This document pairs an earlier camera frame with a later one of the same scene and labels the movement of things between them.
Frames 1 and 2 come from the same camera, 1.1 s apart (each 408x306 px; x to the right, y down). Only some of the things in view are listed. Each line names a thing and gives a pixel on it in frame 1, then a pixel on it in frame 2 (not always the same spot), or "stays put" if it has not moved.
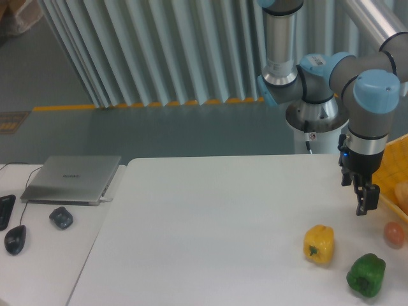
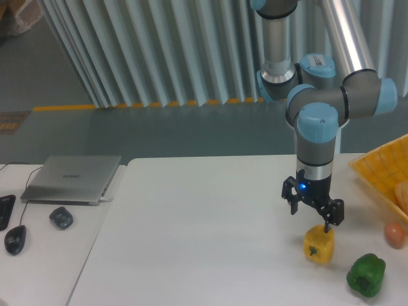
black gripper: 362,167 -> 315,193
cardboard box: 16,16 stays put
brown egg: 394,233 stays put
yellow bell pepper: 318,243 stays put
